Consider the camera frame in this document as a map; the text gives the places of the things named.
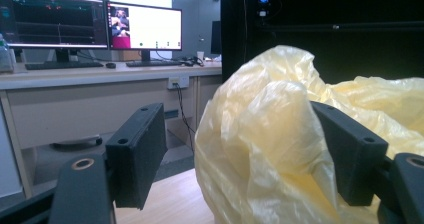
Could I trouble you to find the white wall power outlet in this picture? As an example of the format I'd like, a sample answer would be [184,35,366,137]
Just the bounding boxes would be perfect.
[167,76,190,91]

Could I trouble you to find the brown cardboard box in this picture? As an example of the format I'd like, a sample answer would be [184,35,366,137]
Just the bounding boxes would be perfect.
[117,49,143,62]

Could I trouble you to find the yellow plastic bag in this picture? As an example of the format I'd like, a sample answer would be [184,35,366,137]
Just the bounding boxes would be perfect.
[194,44,424,224]

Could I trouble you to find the camera with blue ring light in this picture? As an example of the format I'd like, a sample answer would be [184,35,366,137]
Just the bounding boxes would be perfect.
[256,0,271,18]

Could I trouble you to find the white cabinet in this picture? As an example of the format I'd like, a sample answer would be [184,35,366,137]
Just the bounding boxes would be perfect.
[0,103,24,199]

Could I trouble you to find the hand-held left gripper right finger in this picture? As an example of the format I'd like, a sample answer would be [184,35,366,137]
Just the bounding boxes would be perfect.
[309,100,390,208]

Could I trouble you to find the black cable clutter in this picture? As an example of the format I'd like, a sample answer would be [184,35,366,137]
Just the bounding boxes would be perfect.
[179,55,206,68]

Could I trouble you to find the grey door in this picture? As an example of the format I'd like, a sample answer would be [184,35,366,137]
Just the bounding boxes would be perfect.
[171,0,222,61]

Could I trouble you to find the clear plastic bottle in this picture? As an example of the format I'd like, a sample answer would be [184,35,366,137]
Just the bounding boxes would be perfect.
[0,33,16,74]

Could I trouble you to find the small dark monitor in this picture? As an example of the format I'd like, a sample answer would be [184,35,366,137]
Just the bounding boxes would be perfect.
[210,20,222,56]

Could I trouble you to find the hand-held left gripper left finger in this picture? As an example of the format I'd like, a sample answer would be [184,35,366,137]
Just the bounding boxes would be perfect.
[105,102,168,211]

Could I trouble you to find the monitor with dark screen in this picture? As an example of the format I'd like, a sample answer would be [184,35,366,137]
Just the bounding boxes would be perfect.
[0,0,110,63]

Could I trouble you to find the beige office desk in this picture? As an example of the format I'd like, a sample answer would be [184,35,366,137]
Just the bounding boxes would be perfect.
[0,61,224,200]

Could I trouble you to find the monitor with white screen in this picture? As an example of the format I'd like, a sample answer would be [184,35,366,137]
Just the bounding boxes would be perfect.
[105,1,184,63]

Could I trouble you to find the black keyboard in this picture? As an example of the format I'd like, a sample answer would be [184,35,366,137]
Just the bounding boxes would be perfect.
[24,61,105,71]
[125,60,184,68]

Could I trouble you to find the black power cable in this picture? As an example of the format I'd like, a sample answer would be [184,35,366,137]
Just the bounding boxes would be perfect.
[173,83,198,153]

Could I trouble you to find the round black base under desk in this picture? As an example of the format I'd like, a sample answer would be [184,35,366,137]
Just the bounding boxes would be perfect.
[49,134,104,151]

